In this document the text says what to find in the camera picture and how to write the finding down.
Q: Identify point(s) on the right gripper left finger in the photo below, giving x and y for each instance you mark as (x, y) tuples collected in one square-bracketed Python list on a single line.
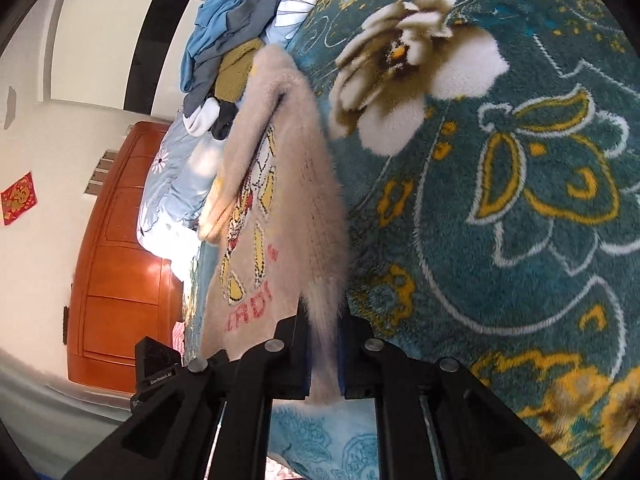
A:
[(208, 419)]

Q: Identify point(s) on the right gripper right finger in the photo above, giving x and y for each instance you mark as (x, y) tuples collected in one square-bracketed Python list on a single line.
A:
[(437, 420)]

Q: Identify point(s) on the beige fuzzy cartoon sweater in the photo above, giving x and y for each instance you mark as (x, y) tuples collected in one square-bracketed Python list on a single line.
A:
[(276, 214)]

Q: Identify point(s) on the orange wooden headboard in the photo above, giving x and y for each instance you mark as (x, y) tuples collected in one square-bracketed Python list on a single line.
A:
[(121, 293)]

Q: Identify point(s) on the light blue floral quilt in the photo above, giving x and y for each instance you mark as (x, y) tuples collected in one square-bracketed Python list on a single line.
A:
[(185, 166)]

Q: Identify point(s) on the white fleece garment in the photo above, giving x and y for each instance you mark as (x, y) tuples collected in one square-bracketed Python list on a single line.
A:
[(203, 118)]

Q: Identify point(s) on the black garment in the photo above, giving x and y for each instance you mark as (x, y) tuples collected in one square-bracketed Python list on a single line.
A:
[(223, 123)]

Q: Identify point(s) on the mustard knit sweater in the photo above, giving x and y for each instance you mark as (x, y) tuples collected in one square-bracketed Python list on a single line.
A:
[(234, 70)]

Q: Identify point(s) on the white black glossy wardrobe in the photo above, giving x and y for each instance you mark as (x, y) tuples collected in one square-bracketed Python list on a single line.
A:
[(121, 54)]

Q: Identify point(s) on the blue garment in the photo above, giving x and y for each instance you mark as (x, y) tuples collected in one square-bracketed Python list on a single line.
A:
[(210, 25)]

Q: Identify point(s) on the grey garment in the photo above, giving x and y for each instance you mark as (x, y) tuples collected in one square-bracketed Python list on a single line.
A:
[(235, 35)]

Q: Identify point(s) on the red wall decoration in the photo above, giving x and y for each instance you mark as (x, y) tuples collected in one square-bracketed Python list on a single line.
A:
[(18, 198)]

